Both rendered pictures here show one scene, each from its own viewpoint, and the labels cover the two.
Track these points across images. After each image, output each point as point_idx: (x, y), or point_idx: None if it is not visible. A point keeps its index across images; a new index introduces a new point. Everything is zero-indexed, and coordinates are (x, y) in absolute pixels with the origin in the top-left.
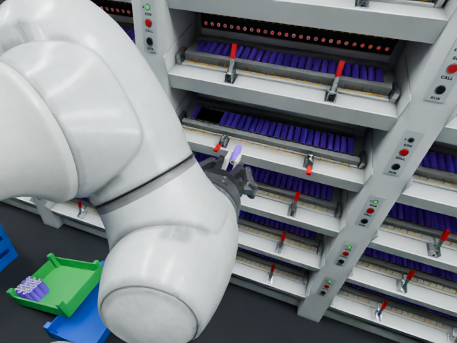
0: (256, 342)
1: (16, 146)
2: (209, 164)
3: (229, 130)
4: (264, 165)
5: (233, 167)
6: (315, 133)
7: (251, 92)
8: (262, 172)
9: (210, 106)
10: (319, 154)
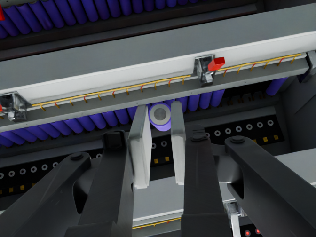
0: None
1: None
2: (255, 216)
3: (200, 90)
4: (95, 54)
5: (143, 167)
6: (46, 134)
7: (182, 201)
8: (102, 10)
9: (248, 98)
10: (7, 122)
